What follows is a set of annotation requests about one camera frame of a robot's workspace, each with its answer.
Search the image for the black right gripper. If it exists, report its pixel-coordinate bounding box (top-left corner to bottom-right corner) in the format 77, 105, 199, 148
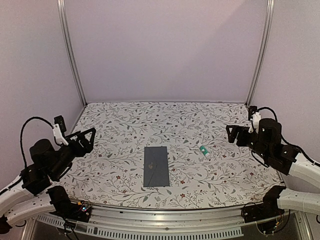
226, 125, 270, 161

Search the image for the aluminium frame post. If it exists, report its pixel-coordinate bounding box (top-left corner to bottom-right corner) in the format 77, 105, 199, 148
56, 0, 88, 107
245, 0, 275, 107

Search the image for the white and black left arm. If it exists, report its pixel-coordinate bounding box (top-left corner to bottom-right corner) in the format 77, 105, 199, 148
0, 128, 96, 234

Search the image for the floral patterned table mat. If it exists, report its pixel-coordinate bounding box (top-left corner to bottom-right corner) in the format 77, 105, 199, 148
60, 102, 284, 210

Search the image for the black right camera cable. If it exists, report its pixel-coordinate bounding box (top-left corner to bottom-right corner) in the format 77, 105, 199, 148
256, 106, 279, 123

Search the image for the grey-blue envelope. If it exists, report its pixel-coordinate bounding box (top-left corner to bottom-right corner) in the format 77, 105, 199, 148
143, 146, 170, 188

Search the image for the green glue stick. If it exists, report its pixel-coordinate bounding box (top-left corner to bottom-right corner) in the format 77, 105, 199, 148
199, 145, 210, 158

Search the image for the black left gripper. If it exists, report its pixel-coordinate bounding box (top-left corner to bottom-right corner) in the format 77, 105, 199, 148
50, 127, 97, 180

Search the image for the black left camera cable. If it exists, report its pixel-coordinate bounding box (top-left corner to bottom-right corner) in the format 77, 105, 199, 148
19, 116, 56, 166

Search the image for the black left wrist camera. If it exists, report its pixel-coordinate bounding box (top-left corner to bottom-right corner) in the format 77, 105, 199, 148
54, 115, 67, 133

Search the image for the aluminium slotted front rail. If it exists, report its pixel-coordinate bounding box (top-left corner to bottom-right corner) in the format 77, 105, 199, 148
21, 204, 313, 240

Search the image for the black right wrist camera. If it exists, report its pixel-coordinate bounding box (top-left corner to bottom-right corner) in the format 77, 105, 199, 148
248, 105, 258, 121

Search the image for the black camera cable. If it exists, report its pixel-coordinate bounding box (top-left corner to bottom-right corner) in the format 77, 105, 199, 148
19, 116, 56, 166
256, 106, 279, 123

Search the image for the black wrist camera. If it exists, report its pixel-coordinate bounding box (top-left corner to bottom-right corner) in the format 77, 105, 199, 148
54, 115, 67, 133
248, 105, 258, 121

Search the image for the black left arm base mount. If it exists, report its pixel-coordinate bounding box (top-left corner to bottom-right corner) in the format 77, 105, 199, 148
46, 186, 92, 223

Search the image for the right aluminium frame post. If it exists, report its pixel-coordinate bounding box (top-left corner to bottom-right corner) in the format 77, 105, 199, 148
245, 0, 275, 107

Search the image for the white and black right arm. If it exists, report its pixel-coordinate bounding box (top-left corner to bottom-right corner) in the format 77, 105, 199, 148
226, 118, 320, 223

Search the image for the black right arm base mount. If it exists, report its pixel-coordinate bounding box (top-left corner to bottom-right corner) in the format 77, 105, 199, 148
241, 185, 286, 223

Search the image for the left aluminium frame post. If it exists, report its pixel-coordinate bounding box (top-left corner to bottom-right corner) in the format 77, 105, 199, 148
56, 0, 88, 107

